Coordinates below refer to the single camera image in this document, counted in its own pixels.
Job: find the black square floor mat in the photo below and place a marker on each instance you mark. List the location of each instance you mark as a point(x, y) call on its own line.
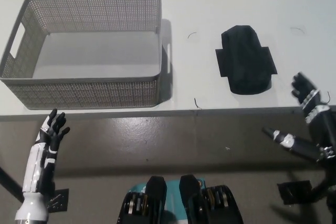
point(59, 200)
point(294, 192)

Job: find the black fabric pencil case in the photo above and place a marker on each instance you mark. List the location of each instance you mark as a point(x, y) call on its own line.
point(245, 58)

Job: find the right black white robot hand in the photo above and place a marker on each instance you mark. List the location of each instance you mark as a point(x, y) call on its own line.
point(321, 129)

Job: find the grey perforated plastic basket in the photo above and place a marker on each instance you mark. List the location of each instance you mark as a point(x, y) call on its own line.
point(78, 93)

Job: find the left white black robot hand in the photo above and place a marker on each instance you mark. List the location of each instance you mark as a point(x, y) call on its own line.
point(34, 166)

